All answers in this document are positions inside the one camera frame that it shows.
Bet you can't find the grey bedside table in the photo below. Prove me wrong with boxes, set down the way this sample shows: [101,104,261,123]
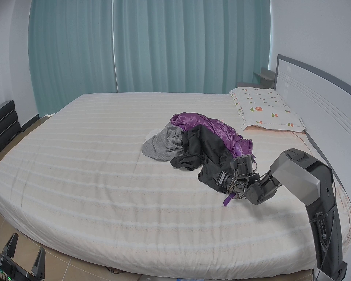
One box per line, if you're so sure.
[237,67,276,89]

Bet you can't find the bed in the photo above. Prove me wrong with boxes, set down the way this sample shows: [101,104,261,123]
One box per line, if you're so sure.
[0,54,351,278]

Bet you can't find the white garment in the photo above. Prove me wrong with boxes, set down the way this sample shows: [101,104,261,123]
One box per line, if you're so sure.
[145,127,166,141]

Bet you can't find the black chest of drawers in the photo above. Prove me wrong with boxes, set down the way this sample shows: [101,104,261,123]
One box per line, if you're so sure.
[0,100,22,151]

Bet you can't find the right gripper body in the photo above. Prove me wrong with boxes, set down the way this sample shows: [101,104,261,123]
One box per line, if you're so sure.
[215,171,237,192]

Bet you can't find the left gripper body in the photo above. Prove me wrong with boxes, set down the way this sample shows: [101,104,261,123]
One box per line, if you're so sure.
[0,251,44,281]

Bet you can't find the purple garment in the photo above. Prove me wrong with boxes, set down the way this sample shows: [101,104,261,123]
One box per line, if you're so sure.
[169,112,258,207]

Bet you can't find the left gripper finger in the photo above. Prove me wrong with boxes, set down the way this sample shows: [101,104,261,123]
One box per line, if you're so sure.
[31,246,46,275]
[3,233,19,259]

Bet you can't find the grey garment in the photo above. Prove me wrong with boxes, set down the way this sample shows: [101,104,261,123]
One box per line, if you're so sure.
[142,122,187,161]

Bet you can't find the blue-green curtain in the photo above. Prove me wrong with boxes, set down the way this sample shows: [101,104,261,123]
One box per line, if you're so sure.
[113,0,272,95]
[28,0,118,116]

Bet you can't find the white printed pillow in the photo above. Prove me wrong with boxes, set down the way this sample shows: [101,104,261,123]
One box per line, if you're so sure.
[229,87,306,132]

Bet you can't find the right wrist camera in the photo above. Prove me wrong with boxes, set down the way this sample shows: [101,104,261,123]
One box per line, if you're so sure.
[232,154,260,179]

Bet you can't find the black T-shirt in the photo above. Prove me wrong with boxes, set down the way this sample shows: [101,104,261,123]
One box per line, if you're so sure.
[170,125,242,195]

